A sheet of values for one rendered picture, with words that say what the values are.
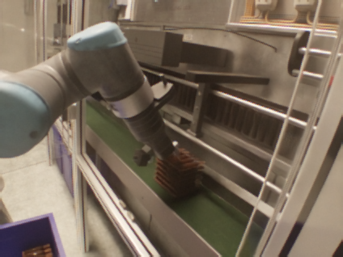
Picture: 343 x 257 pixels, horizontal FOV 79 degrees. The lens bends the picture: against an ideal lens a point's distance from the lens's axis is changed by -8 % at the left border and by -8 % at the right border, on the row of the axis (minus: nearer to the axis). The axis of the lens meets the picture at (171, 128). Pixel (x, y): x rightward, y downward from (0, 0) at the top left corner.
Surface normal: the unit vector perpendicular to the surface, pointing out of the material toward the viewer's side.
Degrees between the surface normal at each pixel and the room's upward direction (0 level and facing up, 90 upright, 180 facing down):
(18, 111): 90
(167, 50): 90
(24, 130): 91
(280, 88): 90
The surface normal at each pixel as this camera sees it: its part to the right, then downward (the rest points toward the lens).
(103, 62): 0.25, 0.56
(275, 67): -0.79, 0.11
